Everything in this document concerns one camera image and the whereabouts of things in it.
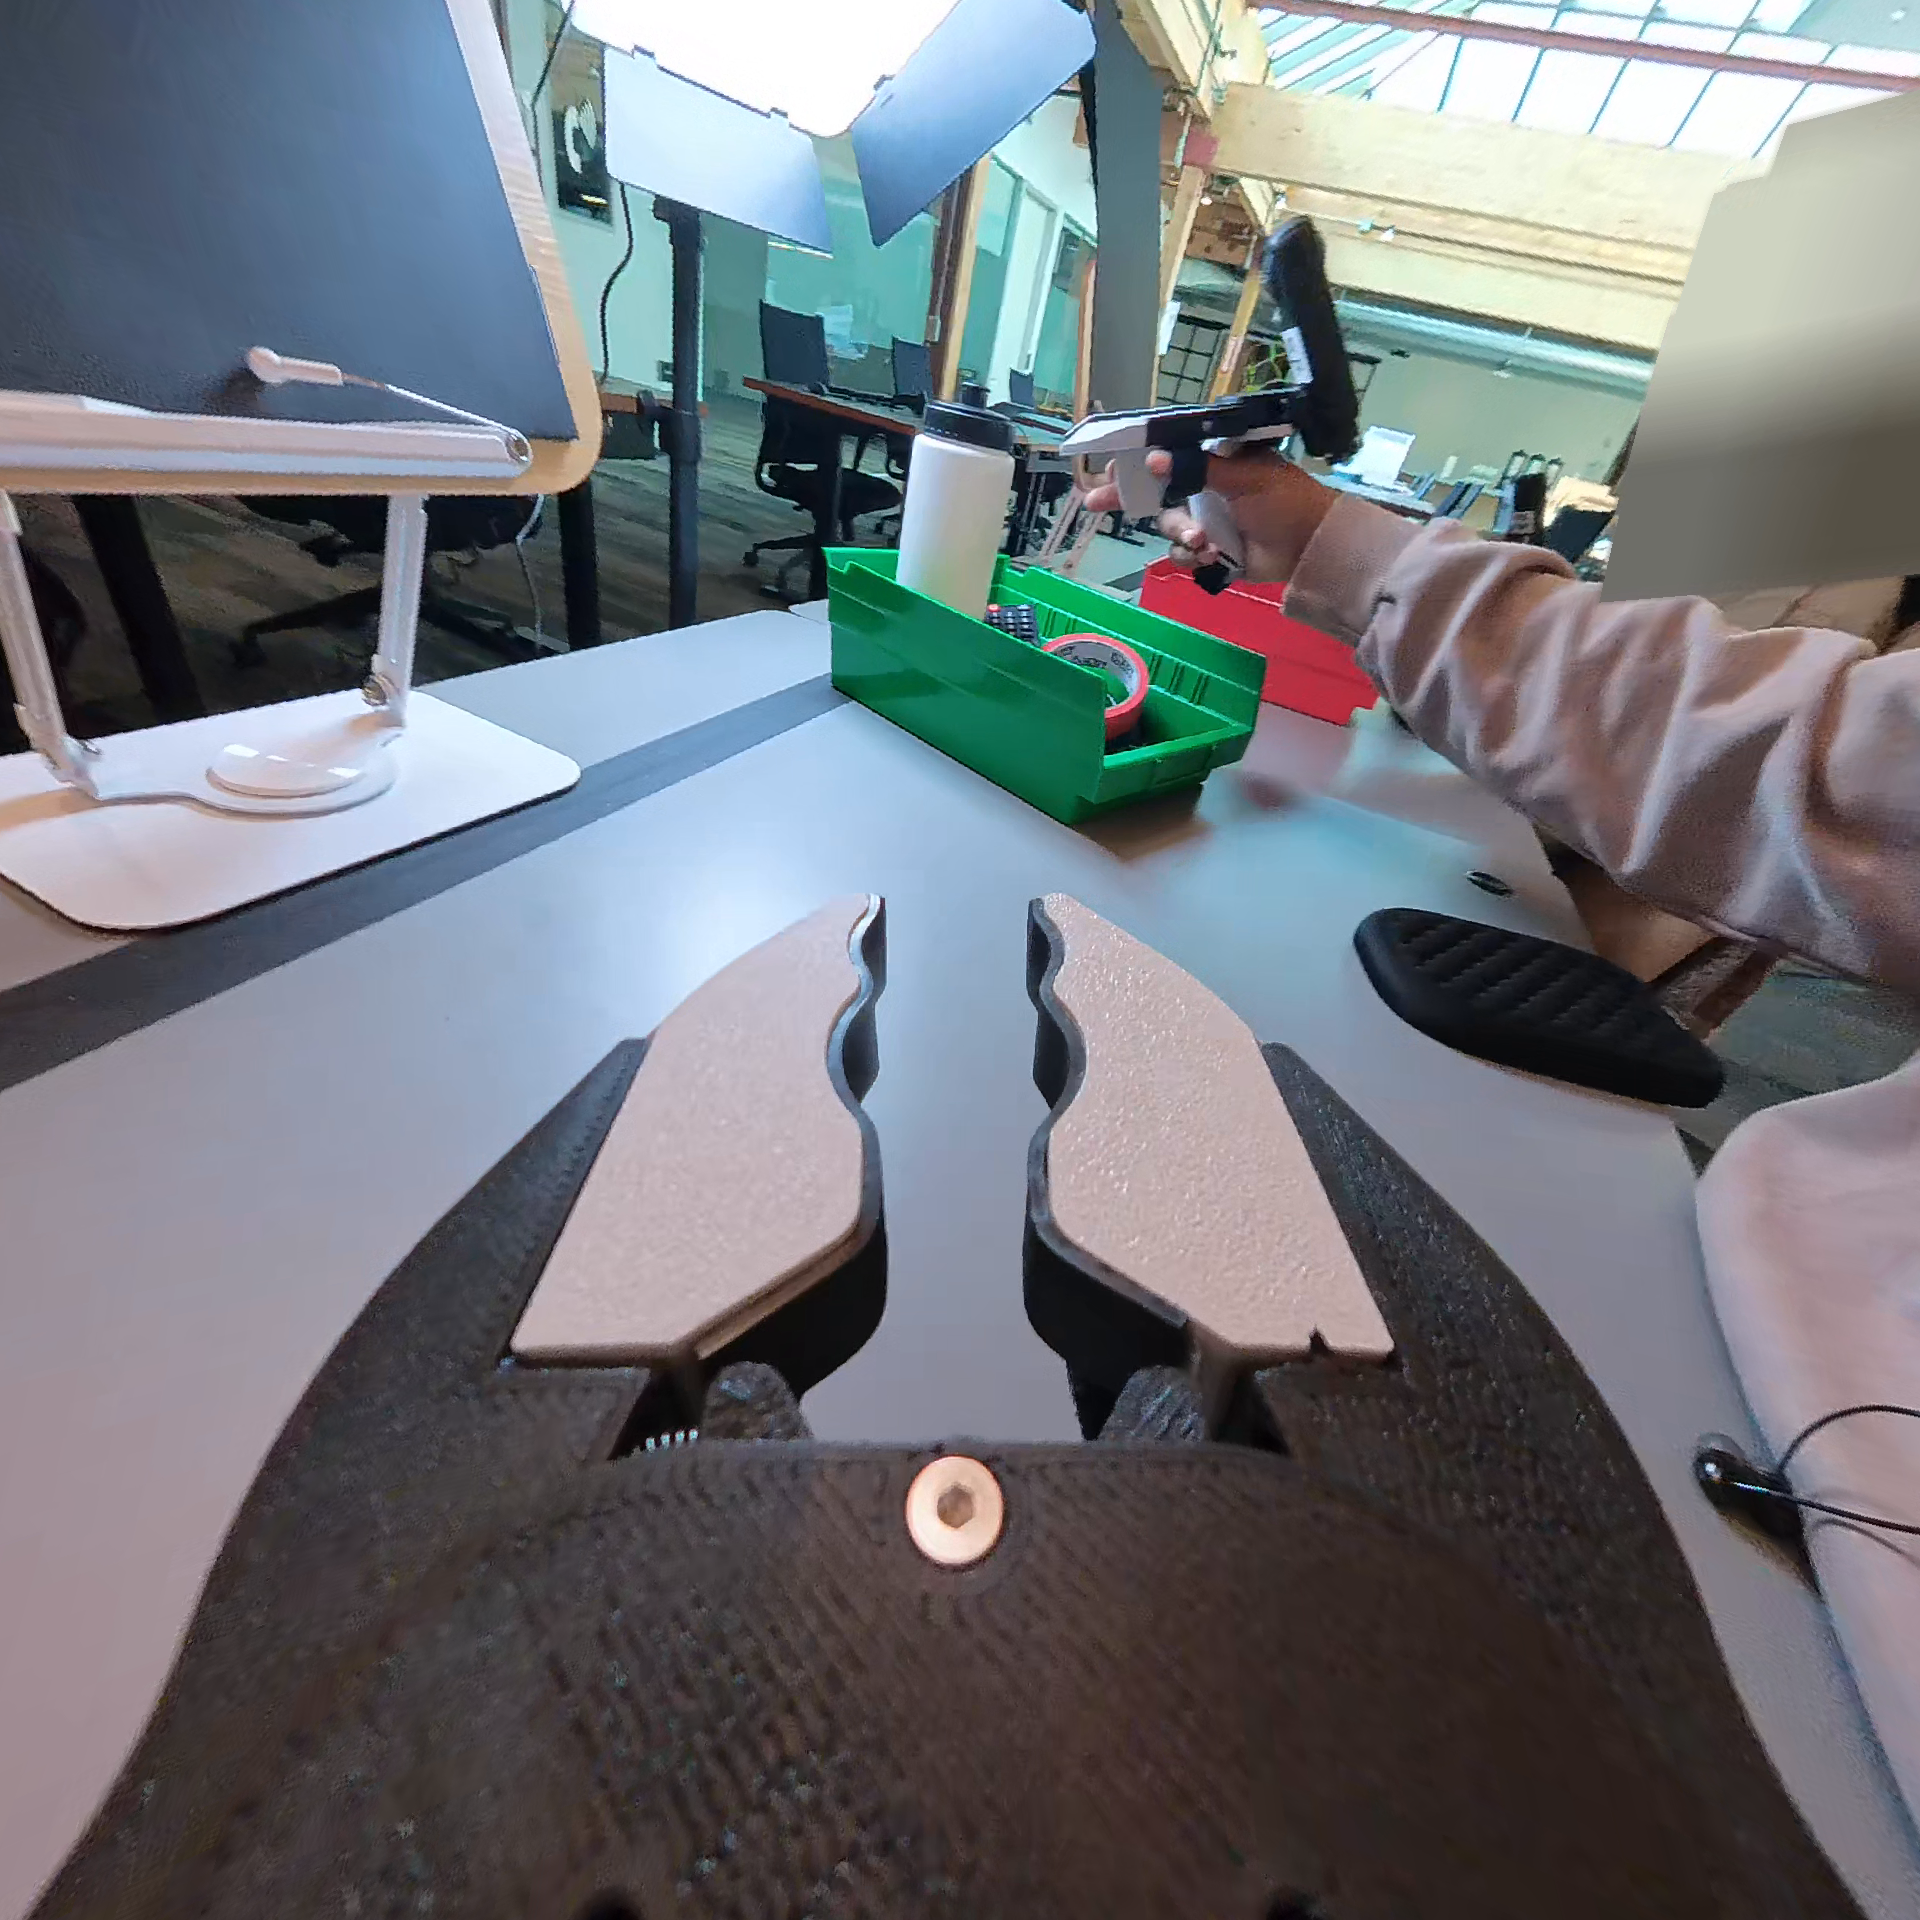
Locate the black board wooden edge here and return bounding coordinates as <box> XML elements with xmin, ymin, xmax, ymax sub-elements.
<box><xmin>0</xmin><ymin>0</ymin><xmax>606</xmax><ymax>500</ymax></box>

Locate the white water bottle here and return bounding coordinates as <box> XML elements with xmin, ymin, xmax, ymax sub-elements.
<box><xmin>895</xmin><ymin>399</ymin><xmax>1018</xmax><ymax>618</ymax></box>

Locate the white tablet stand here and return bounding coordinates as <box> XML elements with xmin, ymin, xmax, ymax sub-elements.
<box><xmin>0</xmin><ymin>345</ymin><xmax>586</xmax><ymax>935</ymax></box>

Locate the thin black cable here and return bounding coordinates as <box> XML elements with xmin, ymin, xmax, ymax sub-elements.
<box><xmin>1691</xmin><ymin>1402</ymin><xmax>1920</xmax><ymax>1583</ymax></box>

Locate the pink tape roll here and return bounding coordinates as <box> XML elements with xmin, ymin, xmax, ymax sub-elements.
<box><xmin>1041</xmin><ymin>634</ymin><xmax>1155</xmax><ymax>741</ymax></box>

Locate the black light stand pole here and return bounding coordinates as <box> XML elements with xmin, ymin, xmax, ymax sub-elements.
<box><xmin>652</xmin><ymin>194</ymin><xmax>710</xmax><ymax>629</ymax></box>

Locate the studio light panel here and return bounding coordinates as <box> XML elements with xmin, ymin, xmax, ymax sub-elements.
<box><xmin>570</xmin><ymin>0</ymin><xmax>1101</xmax><ymax>254</ymax></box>

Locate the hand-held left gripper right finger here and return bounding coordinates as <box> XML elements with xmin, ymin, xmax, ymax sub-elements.
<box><xmin>1023</xmin><ymin>894</ymin><xmax>1401</xmax><ymax>1425</ymax></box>

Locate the tall black panel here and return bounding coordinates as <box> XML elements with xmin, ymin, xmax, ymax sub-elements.
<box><xmin>1076</xmin><ymin>0</ymin><xmax>1174</xmax><ymax>418</ymax></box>

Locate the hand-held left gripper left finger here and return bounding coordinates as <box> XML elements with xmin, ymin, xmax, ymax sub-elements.
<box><xmin>510</xmin><ymin>894</ymin><xmax>890</xmax><ymax>1419</ymax></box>

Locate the black wall sign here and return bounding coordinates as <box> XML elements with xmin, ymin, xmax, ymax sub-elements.
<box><xmin>549</xmin><ymin>42</ymin><xmax>617</xmax><ymax>226</ymax></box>

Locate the green plastic bin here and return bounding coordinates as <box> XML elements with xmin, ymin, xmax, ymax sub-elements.
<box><xmin>822</xmin><ymin>543</ymin><xmax>1260</xmax><ymax>828</ymax></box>

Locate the black chair armrest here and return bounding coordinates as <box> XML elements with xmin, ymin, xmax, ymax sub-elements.
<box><xmin>1354</xmin><ymin>905</ymin><xmax>1727</xmax><ymax>1113</ymax></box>

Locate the person's right forearm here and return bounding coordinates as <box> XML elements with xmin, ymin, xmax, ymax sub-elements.
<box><xmin>1283</xmin><ymin>491</ymin><xmax>1920</xmax><ymax>991</ymax></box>

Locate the red plastic bin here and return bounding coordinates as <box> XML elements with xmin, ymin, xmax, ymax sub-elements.
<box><xmin>1140</xmin><ymin>557</ymin><xmax>1383</xmax><ymax>729</ymax></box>

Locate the person's right hand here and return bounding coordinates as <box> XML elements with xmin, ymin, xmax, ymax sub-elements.
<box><xmin>1079</xmin><ymin>447</ymin><xmax>1340</xmax><ymax>588</ymax></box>

